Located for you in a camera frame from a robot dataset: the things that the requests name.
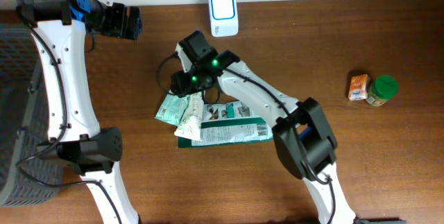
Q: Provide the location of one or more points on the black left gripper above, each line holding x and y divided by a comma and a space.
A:
122, 21

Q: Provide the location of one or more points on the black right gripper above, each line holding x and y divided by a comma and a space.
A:
178, 82

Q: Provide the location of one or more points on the light green wipes packet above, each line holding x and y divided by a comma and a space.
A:
172, 109

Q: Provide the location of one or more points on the orange tissue pack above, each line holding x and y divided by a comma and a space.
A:
358, 89

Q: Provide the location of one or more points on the green lid jar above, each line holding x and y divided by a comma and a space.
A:
381, 90

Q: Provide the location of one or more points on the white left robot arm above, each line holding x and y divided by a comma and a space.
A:
75, 137

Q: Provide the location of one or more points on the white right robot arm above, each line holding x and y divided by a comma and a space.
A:
303, 138

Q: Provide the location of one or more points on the white barcode scanner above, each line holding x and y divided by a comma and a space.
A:
224, 18

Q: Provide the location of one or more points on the white tube with gold cap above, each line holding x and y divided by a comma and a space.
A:
190, 123

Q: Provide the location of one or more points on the green white flat package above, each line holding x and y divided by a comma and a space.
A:
229, 123

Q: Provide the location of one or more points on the grey plastic basket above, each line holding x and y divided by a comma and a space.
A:
24, 121

